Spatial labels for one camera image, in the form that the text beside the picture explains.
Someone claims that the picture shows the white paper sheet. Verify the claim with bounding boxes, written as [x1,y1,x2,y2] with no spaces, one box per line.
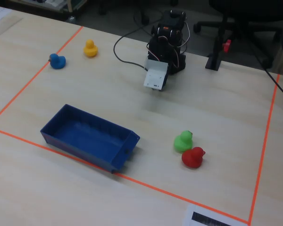
[0,4,24,42]

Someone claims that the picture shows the blue rubber duck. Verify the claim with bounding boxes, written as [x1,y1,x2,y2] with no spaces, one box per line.
[48,53,67,70]

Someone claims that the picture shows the thick black cable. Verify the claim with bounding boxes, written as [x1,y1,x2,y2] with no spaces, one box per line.
[249,44,283,104]

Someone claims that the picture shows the black clamp stand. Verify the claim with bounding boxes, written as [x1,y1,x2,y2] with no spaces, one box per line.
[205,14,229,71]

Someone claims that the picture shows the green rubber duck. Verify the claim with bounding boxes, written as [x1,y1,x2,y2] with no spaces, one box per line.
[174,130,194,152]

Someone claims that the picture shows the white camera box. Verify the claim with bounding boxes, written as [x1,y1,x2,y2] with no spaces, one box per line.
[143,58,169,90]

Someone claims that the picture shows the black office chair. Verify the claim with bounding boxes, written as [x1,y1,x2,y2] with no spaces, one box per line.
[193,0,283,69]

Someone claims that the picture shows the orange tape strip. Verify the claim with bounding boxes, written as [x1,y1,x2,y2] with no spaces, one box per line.
[0,25,84,125]
[248,73,281,226]
[0,126,250,224]

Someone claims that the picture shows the arm servo wires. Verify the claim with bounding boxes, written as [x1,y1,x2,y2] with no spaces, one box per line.
[166,20,190,69]

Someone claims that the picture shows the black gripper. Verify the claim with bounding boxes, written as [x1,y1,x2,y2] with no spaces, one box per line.
[151,67,172,92]

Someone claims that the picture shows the thin black power cable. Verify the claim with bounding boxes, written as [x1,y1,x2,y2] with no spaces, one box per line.
[113,23,154,69]

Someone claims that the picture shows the red clamp knob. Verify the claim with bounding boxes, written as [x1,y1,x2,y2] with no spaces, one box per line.
[222,39,232,53]

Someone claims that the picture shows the yellow rubber duck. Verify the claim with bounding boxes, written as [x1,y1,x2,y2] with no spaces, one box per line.
[83,39,99,58]

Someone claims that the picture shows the white paper label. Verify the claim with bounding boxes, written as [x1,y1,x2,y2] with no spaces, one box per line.
[183,204,250,226]

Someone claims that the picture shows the red rubber duck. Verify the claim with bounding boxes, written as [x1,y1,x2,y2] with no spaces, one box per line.
[181,146,206,169]

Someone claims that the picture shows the blue plastic box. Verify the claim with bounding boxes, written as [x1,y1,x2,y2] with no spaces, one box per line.
[40,104,141,174]

